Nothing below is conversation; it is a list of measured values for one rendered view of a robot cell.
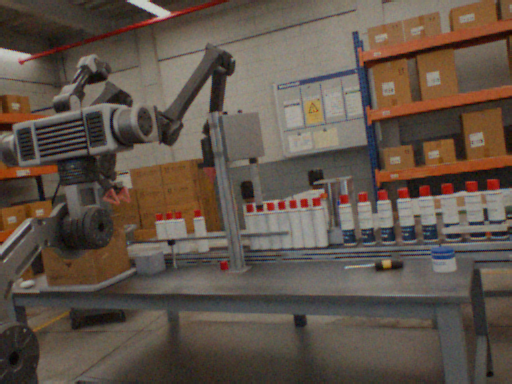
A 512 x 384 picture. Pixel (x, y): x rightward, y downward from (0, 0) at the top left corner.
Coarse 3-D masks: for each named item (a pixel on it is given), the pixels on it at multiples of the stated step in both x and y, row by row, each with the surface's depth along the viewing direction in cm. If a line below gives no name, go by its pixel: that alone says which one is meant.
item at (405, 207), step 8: (400, 192) 173; (400, 200) 173; (408, 200) 172; (400, 208) 173; (408, 208) 172; (400, 216) 174; (408, 216) 172; (400, 224) 174; (408, 224) 172; (408, 232) 173; (408, 240) 173; (416, 240) 173
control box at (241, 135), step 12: (228, 120) 188; (240, 120) 191; (252, 120) 193; (228, 132) 188; (240, 132) 191; (252, 132) 193; (228, 144) 188; (240, 144) 190; (252, 144) 193; (228, 156) 188; (240, 156) 190; (252, 156) 193
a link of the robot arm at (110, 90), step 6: (108, 84) 196; (108, 90) 195; (114, 90) 195; (120, 90) 195; (102, 96) 194; (108, 96) 194; (114, 96) 195; (120, 96) 198; (126, 96) 202; (96, 102) 193; (102, 102) 193; (108, 102) 195; (114, 102) 198; (120, 102) 203
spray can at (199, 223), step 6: (198, 210) 220; (198, 216) 220; (198, 222) 219; (204, 222) 221; (198, 228) 219; (204, 228) 220; (198, 234) 219; (204, 234) 220; (198, 240) 220; (204, 240) 220; (198, 246) 220; (204, 246) 220; (204, 252) 220
